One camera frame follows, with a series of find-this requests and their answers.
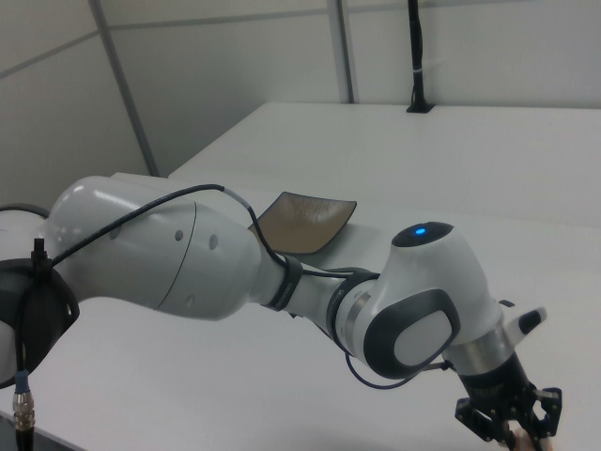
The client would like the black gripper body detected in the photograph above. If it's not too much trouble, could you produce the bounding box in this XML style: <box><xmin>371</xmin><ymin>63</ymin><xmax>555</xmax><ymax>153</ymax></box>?
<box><xmin>457</xmin><ymin>350</ymin><xmax>536</xmax><ymax>409</ymax></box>

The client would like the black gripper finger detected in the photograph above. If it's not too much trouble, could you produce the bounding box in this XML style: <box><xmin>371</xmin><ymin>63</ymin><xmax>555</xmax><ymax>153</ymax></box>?
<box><xmin>516</xmin><ymin>387</ymin><xmax>562</xmax><ymax>441</ymax></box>
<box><xmin>453</xmin><ymin>397</ymin><xmax>511</xmax><ymax>445</ymax></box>

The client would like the brown square ceramic plate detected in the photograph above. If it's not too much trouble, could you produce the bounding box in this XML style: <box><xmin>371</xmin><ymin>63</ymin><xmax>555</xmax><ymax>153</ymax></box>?
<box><xmin>247</xmin><ymin>191</ymin><xmax>358</xmax><ymax>255</ymax></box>

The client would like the black camera pole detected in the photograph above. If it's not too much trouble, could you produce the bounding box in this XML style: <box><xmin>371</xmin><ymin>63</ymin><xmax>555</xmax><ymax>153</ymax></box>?
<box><xmin>406</xmin><ymin>0</ymin><xmax>436</xmax><ymax>115</ymax></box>

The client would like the grey metal partition post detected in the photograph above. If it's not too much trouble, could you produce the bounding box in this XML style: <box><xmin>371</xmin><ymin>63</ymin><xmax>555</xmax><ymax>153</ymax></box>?
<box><xmin>333</xmin><ymin>0</ymin><xmax>356</xmax><ymax>104</ymax></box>
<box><xmin>87</xmin><ymin>0</ymin><xmax>162</xmax><ymax>178</ymax></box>

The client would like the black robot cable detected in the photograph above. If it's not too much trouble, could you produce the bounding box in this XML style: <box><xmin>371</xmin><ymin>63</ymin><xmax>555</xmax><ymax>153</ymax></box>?
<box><xmin>8</xmin><ymin>183</ymin><xmax>452</xmax><ymax>451</ymax></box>

